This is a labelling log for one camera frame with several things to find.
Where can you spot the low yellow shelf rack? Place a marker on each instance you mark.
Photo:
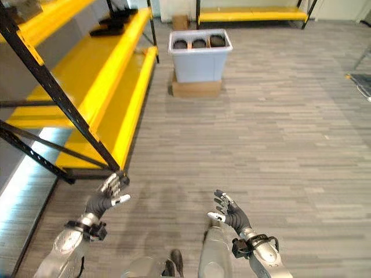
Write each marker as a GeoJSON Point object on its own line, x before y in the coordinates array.
{"type": "Point", "coordinates": [252, 13]}

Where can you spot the flat cardboard box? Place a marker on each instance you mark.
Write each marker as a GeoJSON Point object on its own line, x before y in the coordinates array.
{"type": "Point", "coordinates": [197, 87]}

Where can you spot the small cardboard box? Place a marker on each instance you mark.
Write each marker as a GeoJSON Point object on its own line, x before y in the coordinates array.
{"type": "Point", "coordinates": [180, 21]}

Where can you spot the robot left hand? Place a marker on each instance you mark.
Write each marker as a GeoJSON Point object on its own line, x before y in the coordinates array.
{"type": "Point", "coordinates": [100, 202]}

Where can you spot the yellow black shelf rack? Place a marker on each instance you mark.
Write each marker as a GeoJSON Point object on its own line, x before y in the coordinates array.
{"type": "Point", "coordinates": [84, 87]}

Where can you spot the black sole-shaped part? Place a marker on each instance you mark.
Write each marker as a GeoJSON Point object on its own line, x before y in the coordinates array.
{"type": "Point", "coordinates": [121, 16]}
{"type": "Point", "coordinates": [217, 40]}
{"type": "Point", "coordinates": [107, 29]}

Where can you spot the grey plastic box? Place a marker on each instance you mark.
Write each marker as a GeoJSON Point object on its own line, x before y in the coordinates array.
{"type": "Point", "coordinates": [200, 56]}

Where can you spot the silver robot leg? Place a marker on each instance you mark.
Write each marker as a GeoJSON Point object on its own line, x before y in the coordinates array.
{"type": "Point", "coordinates": [143, 267]}
{"type": "Point", "coordinates": [214, 252]}

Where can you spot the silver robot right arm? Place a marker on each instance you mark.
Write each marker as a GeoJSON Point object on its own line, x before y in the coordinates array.
{"type": "Point", "coordinates": [263, 255]}

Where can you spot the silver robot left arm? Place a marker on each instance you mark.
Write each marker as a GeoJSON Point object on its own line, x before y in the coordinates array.
{"type": "Point", "coordinates": [65, 249]}

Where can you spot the dark robot foot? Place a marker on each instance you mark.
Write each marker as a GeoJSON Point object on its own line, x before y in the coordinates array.
{"type": "Point", "coordinates": [175, 262]}

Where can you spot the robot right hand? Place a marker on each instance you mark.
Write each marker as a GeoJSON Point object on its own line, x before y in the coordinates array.
{"type": "Point", "coordinates": [236, 215]}

